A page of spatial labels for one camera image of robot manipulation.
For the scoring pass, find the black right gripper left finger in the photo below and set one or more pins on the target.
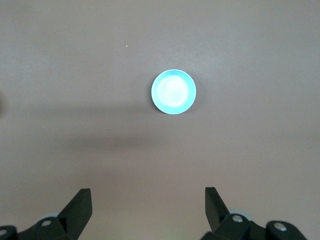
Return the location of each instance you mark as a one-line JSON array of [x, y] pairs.
[[62, 227]]

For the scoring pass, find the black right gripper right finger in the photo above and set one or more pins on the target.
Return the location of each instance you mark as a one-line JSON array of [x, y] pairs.
[[232, 228]]

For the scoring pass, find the brown table cover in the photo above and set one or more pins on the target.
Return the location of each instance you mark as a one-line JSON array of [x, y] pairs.
[[75, 62]]

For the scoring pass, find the light blue plastic bowl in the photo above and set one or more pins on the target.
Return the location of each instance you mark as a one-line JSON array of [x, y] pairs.
[[173, 91]]

